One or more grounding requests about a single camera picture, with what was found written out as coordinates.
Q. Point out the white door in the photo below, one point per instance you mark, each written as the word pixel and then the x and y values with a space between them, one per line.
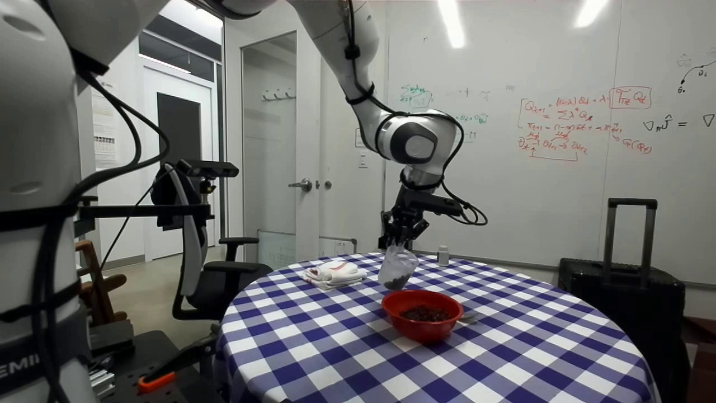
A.
pixel 272 148

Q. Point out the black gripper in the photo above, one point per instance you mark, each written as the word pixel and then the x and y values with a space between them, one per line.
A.
pixel 408 209

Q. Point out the black stereo camera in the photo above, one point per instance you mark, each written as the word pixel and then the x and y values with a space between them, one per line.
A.
pixel 214 169

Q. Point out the blue white checkered tablecloth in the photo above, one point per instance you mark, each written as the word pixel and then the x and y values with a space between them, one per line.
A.
pixel 336 349

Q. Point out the small clear cup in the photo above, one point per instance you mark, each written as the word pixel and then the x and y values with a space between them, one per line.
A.
pixel 396 268

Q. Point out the small white bottle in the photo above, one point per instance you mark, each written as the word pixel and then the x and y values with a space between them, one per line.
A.
pixel 443 255

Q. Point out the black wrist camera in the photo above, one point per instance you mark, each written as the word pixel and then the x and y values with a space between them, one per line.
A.
pixel 441 204

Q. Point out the white towel with orange stripes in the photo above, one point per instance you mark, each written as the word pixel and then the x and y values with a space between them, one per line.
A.
pixel 333 274

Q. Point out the red bowl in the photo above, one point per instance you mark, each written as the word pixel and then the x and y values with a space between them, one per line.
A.
pixel 422 314

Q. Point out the black camera mounting bar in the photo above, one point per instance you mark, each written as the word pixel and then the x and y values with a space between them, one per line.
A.
pixel 126 211

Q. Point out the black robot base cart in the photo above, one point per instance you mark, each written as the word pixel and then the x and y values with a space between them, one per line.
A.
pixel 141 359

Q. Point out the black office chair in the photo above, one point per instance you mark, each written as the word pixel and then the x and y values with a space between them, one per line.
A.
pixel 225 286

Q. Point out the whiteboard with writing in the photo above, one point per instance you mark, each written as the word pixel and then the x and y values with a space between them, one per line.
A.
pixel 538 192

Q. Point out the brown wooden stand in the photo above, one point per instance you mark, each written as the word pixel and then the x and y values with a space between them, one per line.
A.
pixel 92 286

